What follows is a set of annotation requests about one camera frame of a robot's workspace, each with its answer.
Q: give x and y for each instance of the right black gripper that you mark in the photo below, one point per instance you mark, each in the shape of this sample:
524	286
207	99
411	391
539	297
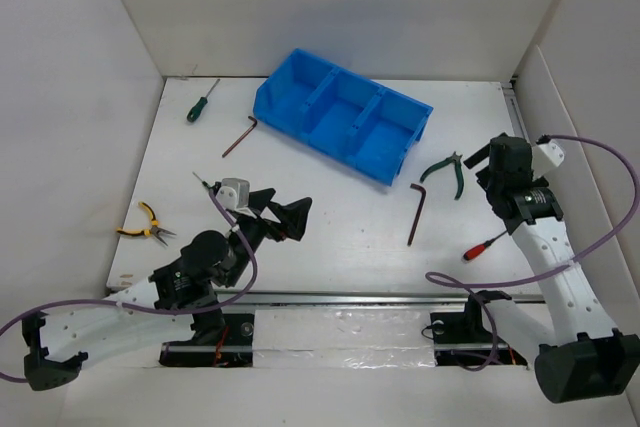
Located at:
480	156

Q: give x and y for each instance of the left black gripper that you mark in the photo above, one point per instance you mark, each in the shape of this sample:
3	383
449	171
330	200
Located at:
291	216

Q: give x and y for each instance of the green-handled cutting pliers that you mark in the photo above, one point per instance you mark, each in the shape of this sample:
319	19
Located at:
456	161

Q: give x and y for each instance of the brown hex key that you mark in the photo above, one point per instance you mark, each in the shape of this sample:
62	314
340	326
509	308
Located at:
415	222
241	138

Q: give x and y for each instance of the red-handled screwdriver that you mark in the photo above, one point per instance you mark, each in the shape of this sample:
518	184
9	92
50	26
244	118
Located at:
475	251

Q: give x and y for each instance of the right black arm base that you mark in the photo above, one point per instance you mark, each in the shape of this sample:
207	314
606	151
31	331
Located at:
464	339

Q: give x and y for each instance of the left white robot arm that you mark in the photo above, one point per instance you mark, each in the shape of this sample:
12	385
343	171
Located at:
175	303

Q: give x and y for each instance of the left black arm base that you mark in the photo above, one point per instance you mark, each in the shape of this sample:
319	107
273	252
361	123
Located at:
230	347

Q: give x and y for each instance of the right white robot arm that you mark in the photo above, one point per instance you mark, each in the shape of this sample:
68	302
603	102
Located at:
583	355

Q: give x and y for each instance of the blue three-compartment plastic bin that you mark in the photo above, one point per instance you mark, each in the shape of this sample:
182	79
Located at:
353	120

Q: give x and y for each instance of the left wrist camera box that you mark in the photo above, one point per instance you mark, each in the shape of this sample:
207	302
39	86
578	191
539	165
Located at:
233	194

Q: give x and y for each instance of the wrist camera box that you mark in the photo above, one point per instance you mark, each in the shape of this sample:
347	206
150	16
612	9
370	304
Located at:
546	157
233	194

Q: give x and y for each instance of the aluminium side rail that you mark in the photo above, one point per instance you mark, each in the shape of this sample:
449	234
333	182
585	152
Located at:
513	109

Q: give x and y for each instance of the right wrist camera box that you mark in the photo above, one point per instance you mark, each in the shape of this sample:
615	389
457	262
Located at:
546	157

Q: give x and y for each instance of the aluminium front rail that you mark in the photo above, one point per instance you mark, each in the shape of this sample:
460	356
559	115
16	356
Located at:
320	299

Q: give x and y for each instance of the yellow-handled needle-nose pliers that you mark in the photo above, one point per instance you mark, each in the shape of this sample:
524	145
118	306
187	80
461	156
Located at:
154	229

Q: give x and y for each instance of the large green-handled screwdriver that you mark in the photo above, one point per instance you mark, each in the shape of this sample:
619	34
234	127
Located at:
196	110

